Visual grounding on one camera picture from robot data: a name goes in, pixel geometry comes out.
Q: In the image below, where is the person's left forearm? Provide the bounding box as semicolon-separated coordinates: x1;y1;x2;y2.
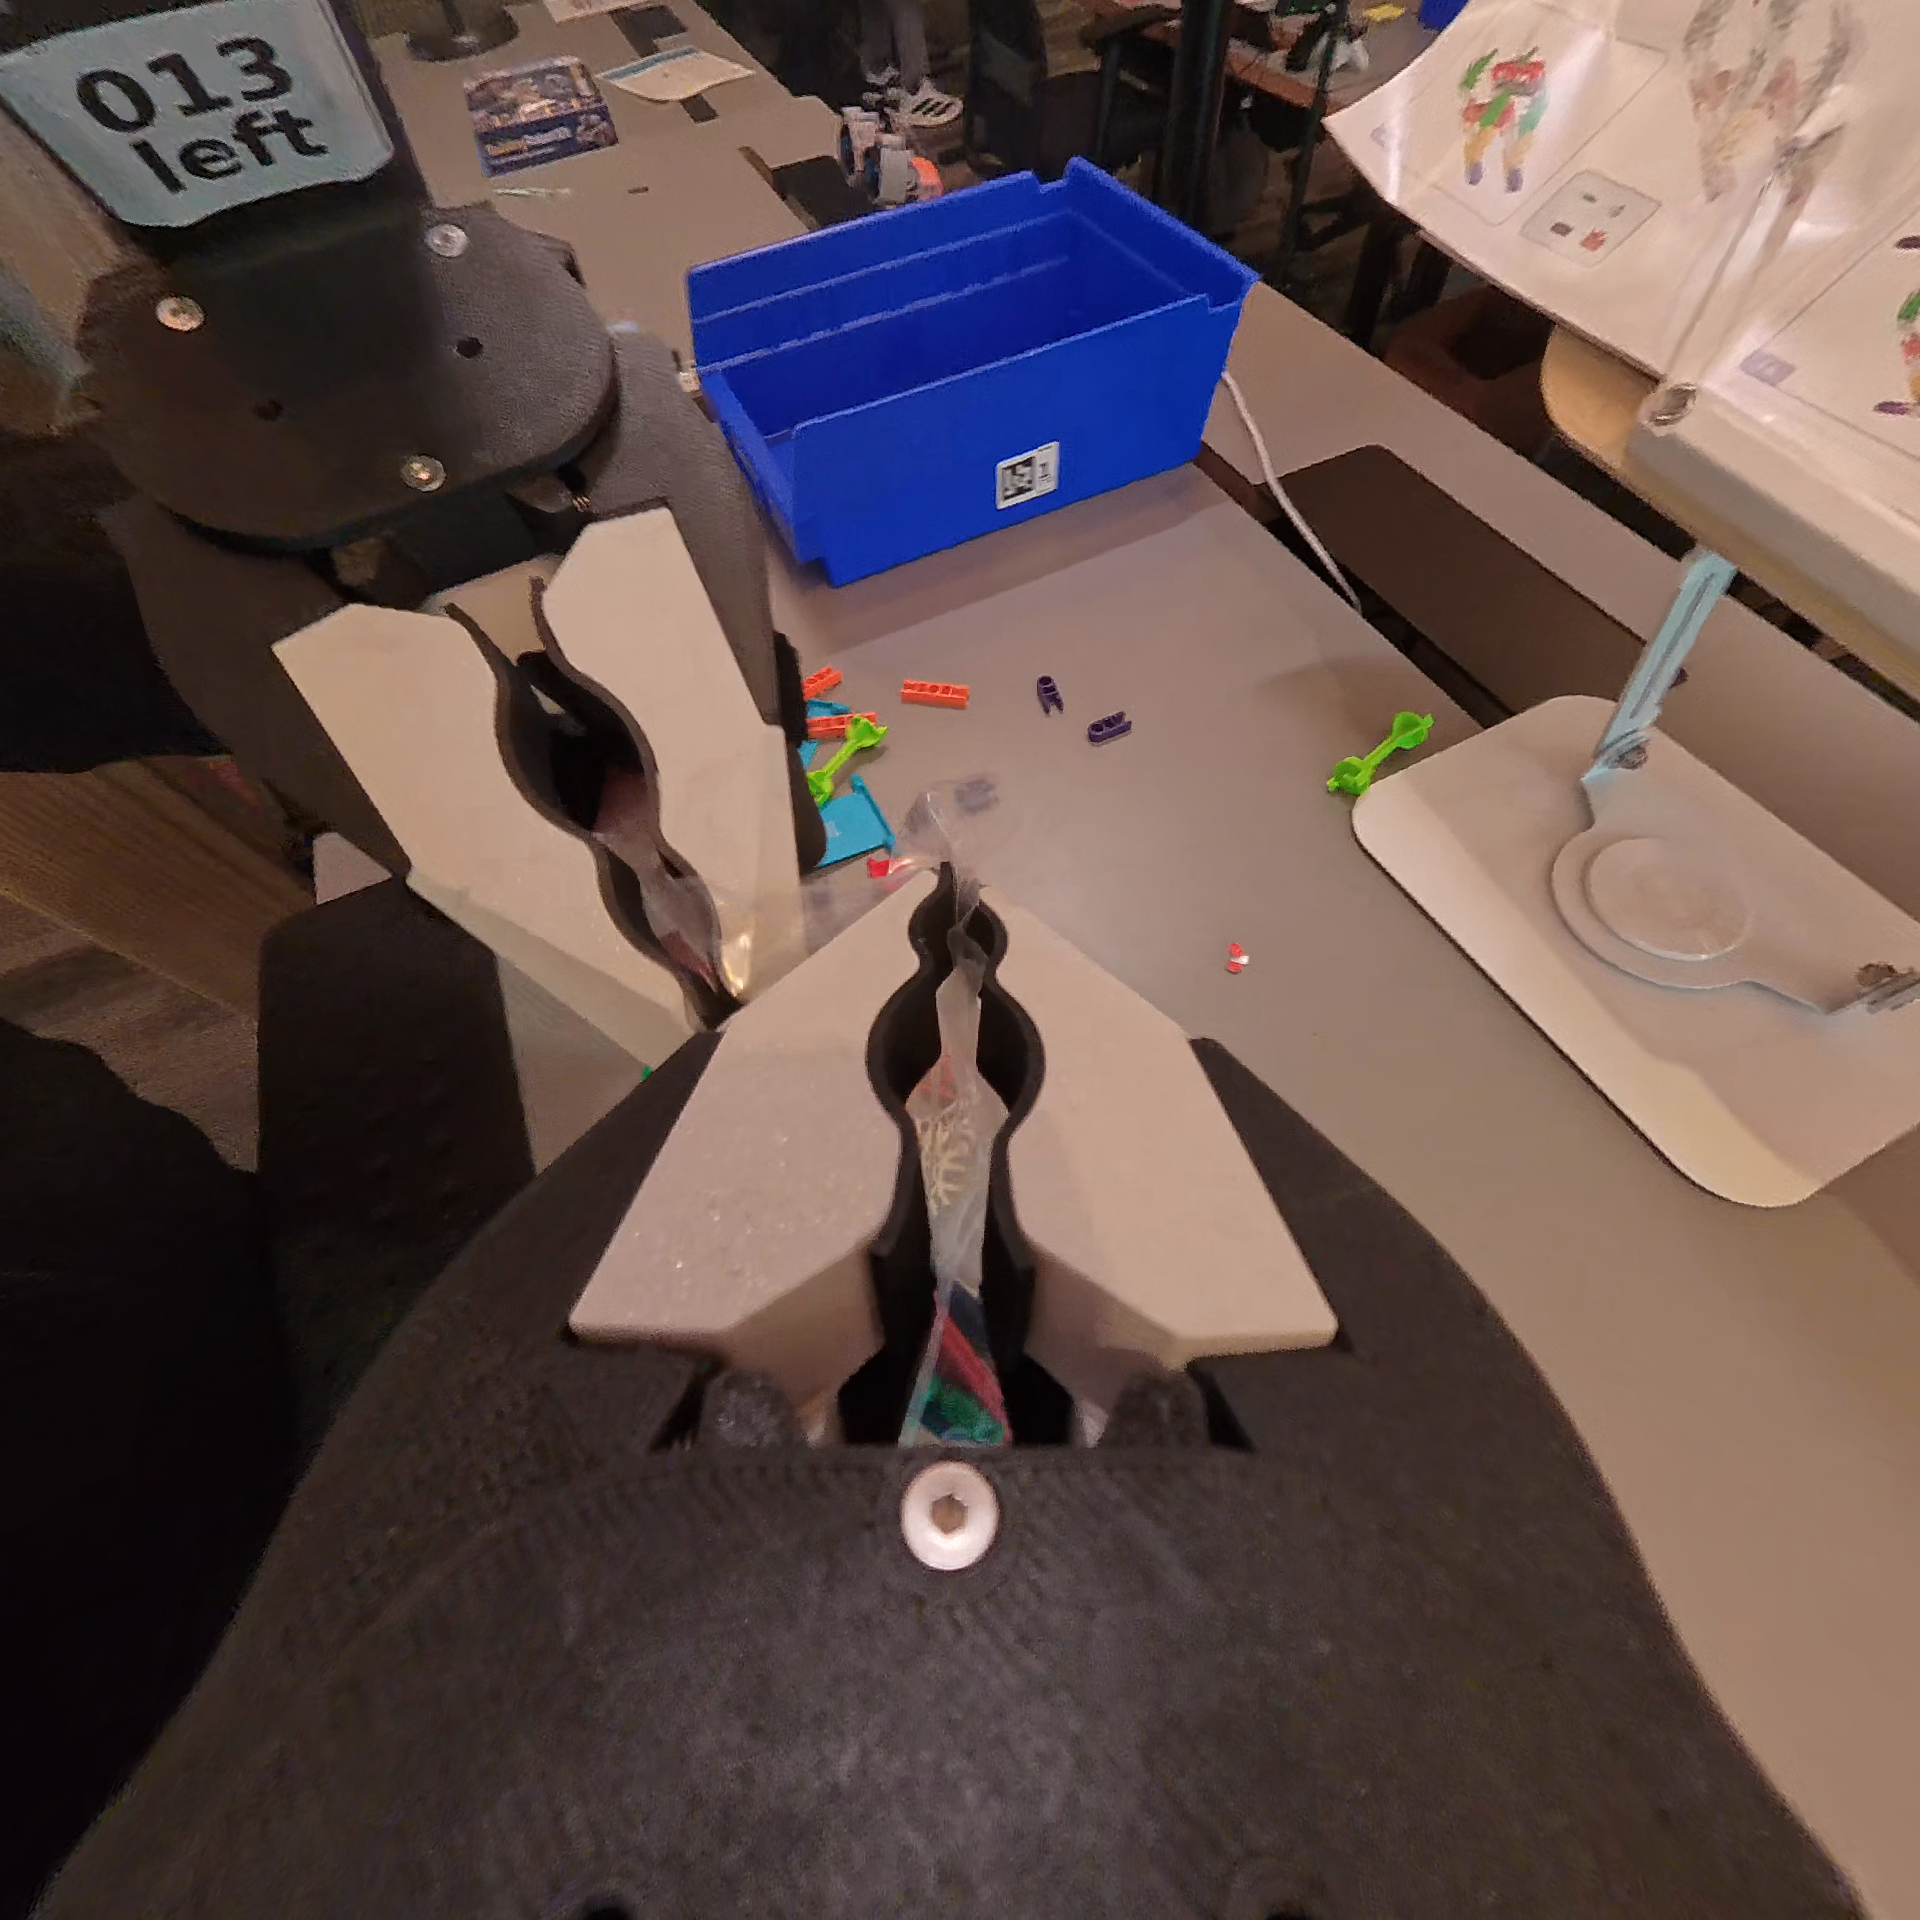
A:
0;427;226;776

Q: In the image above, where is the blue toy box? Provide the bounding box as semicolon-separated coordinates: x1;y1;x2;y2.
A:
462;58;620;178

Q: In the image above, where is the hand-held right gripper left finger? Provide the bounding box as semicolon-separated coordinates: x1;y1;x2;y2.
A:
566;870;962;1444

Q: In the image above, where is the blue plastic bin with tag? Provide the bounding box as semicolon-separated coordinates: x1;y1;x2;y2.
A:
686;158;1262;590

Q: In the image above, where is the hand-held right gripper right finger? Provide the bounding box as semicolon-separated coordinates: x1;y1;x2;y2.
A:
972;886;1342;1432

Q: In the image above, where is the person's black clothing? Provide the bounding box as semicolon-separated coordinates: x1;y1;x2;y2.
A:
0;1027;301;1920

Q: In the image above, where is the lime green toy rod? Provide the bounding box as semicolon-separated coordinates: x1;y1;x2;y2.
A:
1329;712;1433;798

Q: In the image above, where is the white paper sheet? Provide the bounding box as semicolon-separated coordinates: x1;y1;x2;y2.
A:
609;45;755;105

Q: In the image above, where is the toy instruction sheet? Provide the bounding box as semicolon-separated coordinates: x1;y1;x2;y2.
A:
1323;0;1920;444

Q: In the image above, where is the white stand with wooden board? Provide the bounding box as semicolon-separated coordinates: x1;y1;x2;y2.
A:
1350;322;1920;1209

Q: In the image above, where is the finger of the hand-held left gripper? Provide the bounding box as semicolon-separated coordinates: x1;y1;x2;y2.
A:
533;508;819;1000
273;600;740;1038

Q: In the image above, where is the small white orange gadget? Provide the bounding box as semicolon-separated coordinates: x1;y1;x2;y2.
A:
836;86;962;209

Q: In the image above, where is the clear bag of colourful rods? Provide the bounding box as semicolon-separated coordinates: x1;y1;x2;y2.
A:
592;780;1029;1453

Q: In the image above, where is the white cable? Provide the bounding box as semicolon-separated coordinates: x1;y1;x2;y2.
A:
1224;368;1366;609

